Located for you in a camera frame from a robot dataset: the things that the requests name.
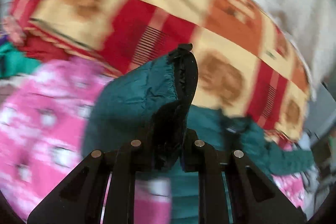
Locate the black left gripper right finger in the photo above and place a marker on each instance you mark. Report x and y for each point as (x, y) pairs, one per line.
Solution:
(232, 189)

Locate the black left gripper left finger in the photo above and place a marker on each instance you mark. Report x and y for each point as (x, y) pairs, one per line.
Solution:
(99, 190)

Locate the dark green puffer jacket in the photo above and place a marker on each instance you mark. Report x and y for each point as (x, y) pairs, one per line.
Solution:
(153, 104)

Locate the grey fleece garment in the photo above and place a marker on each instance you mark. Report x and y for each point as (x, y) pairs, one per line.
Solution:
(315, 188)

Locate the pink penguin print bedsheet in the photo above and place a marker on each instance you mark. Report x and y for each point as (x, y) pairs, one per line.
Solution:
(42, 132)

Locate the green and purple cloth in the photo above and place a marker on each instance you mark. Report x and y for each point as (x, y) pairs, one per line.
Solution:
(13, 61)

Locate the red orange checked rose blanket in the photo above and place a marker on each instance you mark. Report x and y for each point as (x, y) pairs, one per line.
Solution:
(247, 67)

